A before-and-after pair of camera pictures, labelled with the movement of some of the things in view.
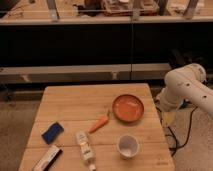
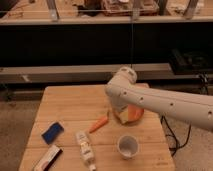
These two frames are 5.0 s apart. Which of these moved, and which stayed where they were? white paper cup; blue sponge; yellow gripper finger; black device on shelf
Moved: yellow gripper finger
Stayed: white paper cup; blue sponge; black device on shelf
